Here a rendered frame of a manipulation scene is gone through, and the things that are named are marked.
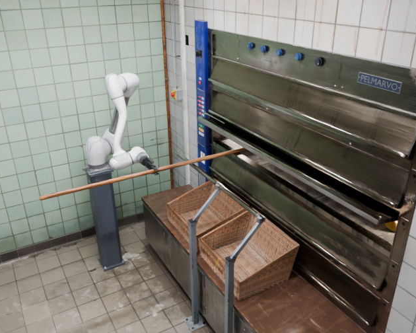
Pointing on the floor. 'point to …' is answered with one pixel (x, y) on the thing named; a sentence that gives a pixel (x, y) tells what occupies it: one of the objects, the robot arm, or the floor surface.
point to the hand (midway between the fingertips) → (154, 170)
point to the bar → (193, 322)
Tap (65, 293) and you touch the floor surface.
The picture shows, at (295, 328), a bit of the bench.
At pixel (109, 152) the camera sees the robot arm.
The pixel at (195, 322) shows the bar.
